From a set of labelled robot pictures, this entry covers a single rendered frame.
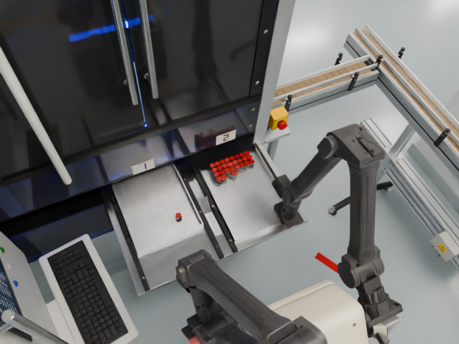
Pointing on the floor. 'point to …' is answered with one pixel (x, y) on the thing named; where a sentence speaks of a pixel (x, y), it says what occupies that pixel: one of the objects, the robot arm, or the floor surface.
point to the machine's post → (272, 67)
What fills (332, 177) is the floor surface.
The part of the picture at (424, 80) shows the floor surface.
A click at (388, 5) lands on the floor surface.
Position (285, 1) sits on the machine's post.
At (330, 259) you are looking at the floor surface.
